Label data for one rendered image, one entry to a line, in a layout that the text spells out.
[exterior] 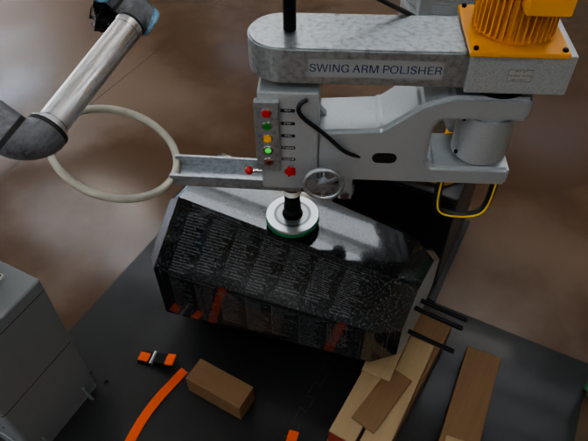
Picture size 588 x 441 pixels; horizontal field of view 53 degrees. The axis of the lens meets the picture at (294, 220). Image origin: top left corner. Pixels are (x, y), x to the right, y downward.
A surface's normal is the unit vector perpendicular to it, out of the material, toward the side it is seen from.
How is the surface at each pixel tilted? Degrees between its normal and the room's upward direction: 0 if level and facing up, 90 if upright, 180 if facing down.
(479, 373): 0
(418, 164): 90
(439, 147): 0
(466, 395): 0
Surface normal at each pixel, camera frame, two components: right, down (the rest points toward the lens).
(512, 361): -0.01, -0.68
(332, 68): -0.06, 0.73
